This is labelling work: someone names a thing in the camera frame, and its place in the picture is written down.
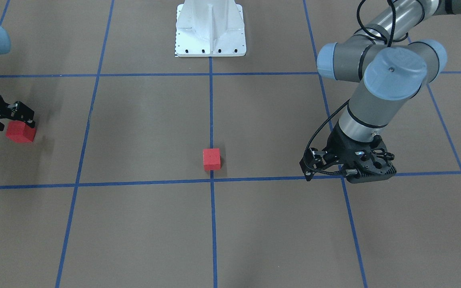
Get red block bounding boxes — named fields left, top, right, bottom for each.
left=202, top=148, right=222, bottom=171
left=6, top=121, right=36, bottom=143

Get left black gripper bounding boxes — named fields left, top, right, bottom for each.
left=299, top=122, right=379, bottom=182

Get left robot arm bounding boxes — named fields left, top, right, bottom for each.
left=299, top=0, right=461, bottom=184

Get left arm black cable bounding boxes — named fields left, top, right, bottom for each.
left=303, top=0, right=411, bottom=176

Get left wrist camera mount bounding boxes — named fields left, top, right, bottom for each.
left=343, top=135, right=397, bottom=184

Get white pedestal column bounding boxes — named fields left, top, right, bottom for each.
left=174, top=0, right=247, bottom=57

